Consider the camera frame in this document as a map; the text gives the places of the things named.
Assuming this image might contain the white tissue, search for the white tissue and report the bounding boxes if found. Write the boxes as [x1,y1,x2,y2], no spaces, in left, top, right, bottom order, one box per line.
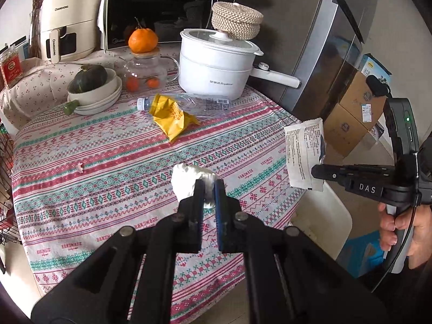
[171,163,219,209]

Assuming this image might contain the white printed packet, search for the white printed packet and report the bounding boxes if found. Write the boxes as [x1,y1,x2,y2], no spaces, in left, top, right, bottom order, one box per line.
[284,118,326,192]

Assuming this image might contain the yellow snack wrapper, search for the yellow snack wrapper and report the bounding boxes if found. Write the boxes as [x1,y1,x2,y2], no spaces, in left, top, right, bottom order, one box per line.
[149,94,199,142]

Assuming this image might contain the clear plastic water bottle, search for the clear plastic water bottle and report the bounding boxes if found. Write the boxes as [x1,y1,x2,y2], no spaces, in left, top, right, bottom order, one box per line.
[136,93,231,119]

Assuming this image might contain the white plastic trash bin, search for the white plastic trash bin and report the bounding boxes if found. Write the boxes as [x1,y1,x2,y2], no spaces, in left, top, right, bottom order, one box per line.
[291,182,352,260]

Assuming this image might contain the person right hand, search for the person right hand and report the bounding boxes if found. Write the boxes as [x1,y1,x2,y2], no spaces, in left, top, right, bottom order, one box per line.
[377,202,432,271]

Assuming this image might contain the lower cardboard box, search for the lower cardboard box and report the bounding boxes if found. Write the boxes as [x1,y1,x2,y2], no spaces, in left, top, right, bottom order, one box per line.
[324,104,367,157]

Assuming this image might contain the cardboard box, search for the cardboard box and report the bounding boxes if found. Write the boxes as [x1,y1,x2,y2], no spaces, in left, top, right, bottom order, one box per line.
[339,72,387,130]
[324,104,367,157]

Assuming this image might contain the small dark white box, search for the small dark white box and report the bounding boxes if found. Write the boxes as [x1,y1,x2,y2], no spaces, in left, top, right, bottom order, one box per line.
[369,121,384,141]

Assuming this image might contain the upper cardboard box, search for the upper cardboard box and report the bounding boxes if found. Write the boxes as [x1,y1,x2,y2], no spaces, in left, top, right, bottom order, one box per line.
[339,72,387,130]

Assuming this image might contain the blue plastic stool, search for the blue plastic stool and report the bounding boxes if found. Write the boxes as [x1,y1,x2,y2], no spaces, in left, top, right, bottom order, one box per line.
[336,230,384,278]

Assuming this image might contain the black cap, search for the black cap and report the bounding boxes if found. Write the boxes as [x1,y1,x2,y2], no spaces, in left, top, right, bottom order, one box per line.
[365,75,393,98]

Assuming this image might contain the blue yellow product box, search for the blue yellow product box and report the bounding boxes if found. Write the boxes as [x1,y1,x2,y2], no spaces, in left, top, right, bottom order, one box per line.
[357,53,392,85]

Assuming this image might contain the patterned tablecloth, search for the patterned tablecloth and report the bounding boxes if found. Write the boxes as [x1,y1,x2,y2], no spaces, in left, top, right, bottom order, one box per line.
[10,82,306,324]

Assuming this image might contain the white bowl stack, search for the white bowl stack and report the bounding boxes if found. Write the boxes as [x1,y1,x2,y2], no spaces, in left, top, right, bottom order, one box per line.
[63,67,122,116]

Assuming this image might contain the dark grey refrigerator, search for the dark grey refrigerator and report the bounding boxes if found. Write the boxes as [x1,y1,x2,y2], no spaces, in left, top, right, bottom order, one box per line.
[236,0,378,121]

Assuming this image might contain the white electric pot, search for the white electric pot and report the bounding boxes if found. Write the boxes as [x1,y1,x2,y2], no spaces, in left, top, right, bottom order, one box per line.
[178,29,300,100]

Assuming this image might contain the glass teapot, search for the glass teapot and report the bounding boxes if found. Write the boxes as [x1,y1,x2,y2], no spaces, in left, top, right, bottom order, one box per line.
[121,48,179,93]

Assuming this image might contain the dark green squash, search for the dark green squash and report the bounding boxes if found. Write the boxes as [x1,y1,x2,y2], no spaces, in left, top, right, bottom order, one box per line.
[67,65,108,94]

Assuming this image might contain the woven straw basket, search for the woven straw basket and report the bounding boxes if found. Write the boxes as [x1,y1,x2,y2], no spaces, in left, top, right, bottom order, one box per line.
[212,2,264,40]

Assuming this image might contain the orange tangerine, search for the orange tangerine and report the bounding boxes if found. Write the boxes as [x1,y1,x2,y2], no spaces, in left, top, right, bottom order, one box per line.
[128,18,159,54]

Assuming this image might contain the dotted white cloth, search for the dotted white cloth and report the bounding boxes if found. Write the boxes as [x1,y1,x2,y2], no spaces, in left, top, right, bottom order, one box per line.
[1,50,131,136]

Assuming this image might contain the black microwave oven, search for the black microwave oven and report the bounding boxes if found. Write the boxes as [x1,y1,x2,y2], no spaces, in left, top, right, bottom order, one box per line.
[98,0,235,51]

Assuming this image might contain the cream air fryer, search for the cream air fryer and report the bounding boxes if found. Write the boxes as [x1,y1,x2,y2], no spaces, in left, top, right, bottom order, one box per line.
[40,0,100,64]

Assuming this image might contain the red tea tin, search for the red tea tin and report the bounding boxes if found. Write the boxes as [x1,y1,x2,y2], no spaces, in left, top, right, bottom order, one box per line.
[1,46,23,89]

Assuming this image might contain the dried twig vase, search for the dried twig vase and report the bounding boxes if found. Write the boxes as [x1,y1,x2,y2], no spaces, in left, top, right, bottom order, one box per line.
[29,0,44,59]

